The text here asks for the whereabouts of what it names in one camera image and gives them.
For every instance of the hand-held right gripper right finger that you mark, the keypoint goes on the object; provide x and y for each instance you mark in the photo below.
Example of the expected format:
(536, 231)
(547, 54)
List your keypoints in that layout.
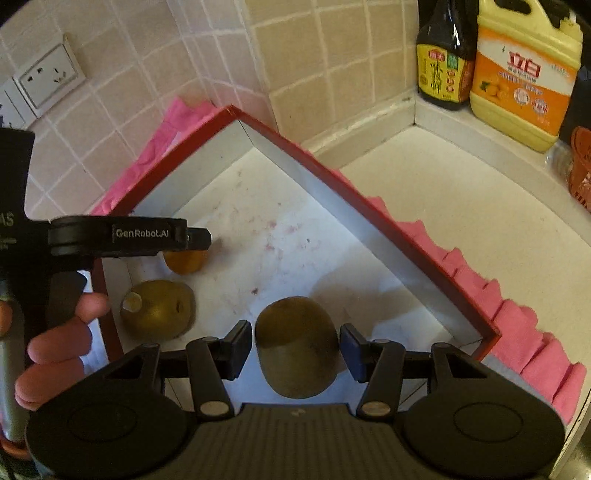
(353, 353)

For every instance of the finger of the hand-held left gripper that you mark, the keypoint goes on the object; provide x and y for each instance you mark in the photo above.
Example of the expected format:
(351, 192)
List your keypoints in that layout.
(147, 237)

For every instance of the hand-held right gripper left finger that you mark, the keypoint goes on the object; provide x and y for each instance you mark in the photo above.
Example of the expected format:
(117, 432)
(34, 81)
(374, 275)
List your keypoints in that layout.
(239, 348)

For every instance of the small orange mandarin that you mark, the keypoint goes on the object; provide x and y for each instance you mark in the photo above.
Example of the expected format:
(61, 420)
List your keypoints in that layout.
(182, 264)

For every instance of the plain brown kiwi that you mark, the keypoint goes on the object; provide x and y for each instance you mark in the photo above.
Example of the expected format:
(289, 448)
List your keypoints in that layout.
(295, 346)

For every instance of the red cardboard box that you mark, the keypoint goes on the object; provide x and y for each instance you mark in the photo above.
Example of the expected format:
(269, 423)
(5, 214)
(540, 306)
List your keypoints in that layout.
(277, 221)

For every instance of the person's left hand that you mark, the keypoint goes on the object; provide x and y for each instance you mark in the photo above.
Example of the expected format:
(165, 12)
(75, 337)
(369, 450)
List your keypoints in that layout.
(55, 346)

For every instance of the kiwi with white sticker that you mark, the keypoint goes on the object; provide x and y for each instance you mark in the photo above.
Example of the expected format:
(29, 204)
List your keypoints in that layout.
(159, 316)

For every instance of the pink ruffled quilted mat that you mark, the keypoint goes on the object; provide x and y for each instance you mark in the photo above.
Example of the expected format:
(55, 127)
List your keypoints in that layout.
(531, 341)

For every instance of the orange plastic basket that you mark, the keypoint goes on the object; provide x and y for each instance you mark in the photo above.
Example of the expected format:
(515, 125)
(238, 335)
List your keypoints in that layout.
(581, 166)

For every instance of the dark soy sauce bottle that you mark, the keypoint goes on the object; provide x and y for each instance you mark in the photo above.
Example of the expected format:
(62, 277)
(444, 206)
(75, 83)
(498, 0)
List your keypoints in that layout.
(445, 55)

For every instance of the yellow detergent jug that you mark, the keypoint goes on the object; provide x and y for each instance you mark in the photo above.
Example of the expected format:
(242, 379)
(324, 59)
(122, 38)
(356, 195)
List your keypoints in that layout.
(521, 83)

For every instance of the white wall socket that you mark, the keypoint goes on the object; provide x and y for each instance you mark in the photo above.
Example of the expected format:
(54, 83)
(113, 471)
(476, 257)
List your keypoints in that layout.
(48, 78)
(9, 108)

